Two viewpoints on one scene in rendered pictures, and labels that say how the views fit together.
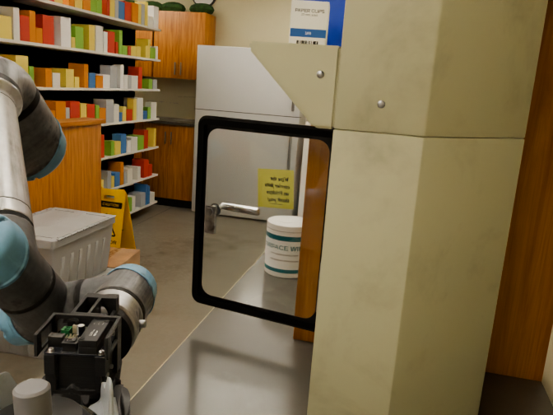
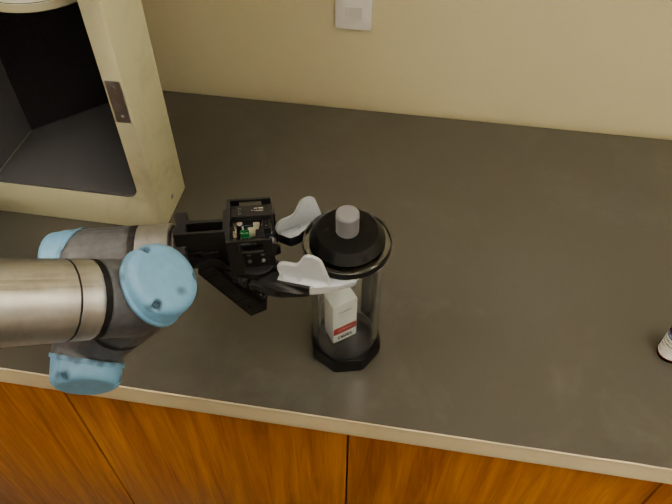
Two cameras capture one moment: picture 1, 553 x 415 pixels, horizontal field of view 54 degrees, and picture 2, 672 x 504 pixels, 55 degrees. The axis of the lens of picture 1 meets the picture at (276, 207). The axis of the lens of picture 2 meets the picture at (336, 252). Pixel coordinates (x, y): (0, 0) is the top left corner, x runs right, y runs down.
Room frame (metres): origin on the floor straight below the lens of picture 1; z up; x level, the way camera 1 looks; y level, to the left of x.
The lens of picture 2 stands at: (0.43, 0.71, 1.73)
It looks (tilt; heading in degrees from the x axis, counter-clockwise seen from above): 48 degrees down; 267
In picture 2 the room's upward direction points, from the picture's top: straight up
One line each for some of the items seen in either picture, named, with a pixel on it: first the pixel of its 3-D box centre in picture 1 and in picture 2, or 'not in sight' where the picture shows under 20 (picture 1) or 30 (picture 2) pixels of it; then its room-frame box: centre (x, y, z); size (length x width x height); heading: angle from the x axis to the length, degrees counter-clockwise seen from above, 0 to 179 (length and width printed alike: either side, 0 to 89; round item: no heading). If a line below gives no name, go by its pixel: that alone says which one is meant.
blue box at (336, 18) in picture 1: (326, 27); not in sight; (0.94, -0.06, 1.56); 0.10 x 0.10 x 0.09; 78
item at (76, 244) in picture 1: (54, 250); not in sight; (2.82, 1.18, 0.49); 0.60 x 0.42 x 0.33; 168
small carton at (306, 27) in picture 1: (309, 26); not in sight; (0.79, -0.03, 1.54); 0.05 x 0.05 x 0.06; 85
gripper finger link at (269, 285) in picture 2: not in sight; (277, 277); (0.48, 0.22, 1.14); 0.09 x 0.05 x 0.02; 158
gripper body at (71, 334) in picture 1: (88, 351); (229, 245); (0.53, 0.19, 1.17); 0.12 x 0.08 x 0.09; 3
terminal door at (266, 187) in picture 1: (262, 222); not in sight; (1.05, 0.03, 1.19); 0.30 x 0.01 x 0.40; 67
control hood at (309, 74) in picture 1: (312, 86); not in sight; (0.85, -0.04, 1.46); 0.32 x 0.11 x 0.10; 168
